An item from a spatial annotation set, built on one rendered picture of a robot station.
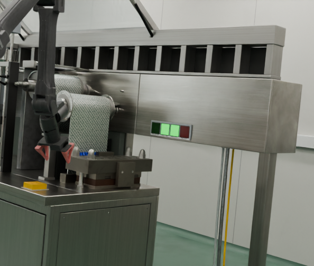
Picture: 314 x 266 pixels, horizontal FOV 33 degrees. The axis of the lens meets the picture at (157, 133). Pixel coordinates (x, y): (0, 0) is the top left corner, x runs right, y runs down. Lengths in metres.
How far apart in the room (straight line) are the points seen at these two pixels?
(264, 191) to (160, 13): 3.78
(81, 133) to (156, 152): 3.24
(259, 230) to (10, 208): 1.08
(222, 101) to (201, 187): 3.10
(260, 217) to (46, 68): 1.11
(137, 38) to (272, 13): 2.50
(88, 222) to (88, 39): 1.10
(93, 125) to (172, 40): 0.55
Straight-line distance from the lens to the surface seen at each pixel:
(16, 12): 1.83
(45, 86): 1.98
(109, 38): 2.85
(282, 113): 2.26
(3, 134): 2.71
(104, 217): 2.37
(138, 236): 2.55
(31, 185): 2.27
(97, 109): 2.59
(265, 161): 2.37
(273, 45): 2.21
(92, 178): 2.40
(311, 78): 4.73
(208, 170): 5.29
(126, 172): 2.46
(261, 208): 2.39
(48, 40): 1.98
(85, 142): 2.56
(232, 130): 2.27
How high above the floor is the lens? 1.30
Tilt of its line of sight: 3 degrees down
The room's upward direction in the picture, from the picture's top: 5 degrees clockwise
